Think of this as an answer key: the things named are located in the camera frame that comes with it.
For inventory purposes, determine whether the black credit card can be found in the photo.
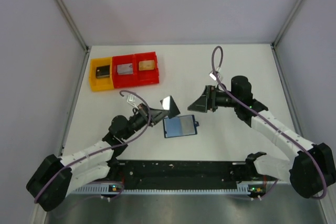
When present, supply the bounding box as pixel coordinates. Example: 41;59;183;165
160;95;181;119

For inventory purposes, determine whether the blue leather card holder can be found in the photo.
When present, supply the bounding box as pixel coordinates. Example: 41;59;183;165
163;115;199;138

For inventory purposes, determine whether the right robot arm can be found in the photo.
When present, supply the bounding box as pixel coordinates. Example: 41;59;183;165
187;76;335;198

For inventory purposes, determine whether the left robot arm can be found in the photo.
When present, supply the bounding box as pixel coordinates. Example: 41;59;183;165
26;103;179;211

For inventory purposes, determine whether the gold card in bin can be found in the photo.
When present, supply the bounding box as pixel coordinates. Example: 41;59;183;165
139;60;155;71

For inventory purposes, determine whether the silver card in bin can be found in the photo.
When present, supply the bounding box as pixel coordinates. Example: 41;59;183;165
117;63;133;75

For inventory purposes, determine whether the black card in bin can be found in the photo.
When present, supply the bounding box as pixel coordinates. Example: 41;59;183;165
96;65;110;79

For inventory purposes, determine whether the right red plastic bin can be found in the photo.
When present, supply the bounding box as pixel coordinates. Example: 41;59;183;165
135;51;160;86

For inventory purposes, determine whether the red plastic bin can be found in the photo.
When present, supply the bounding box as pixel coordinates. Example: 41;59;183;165
135;51;160;86
112;54;137;89

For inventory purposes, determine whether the middle red plastic bin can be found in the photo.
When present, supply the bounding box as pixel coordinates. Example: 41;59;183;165
112;54;137;89

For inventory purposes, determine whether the yellow plastic bin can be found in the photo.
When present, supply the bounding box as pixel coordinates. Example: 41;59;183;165
89;57;114;92

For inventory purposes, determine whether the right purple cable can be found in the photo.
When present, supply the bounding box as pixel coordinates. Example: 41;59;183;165
211;46;329;200

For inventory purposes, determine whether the purple cable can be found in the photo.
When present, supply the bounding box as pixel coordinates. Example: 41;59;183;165
211;46;329;200
34;90;152;205

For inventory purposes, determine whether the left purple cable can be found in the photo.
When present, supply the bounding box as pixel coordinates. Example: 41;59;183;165
34;90;152;205

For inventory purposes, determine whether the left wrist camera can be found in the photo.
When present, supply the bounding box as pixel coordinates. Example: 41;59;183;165
127;94;138;108

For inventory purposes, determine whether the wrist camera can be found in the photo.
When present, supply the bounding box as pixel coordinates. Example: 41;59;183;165
127;94;138;108
209;71;223;82

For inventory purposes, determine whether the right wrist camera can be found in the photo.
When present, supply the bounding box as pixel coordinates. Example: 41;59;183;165
209;71;223;82

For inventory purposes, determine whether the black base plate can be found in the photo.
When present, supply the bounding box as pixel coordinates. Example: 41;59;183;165
88;159;279;190

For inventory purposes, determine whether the white slotted cable duct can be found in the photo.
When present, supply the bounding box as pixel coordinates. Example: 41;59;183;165
71;183;265;196

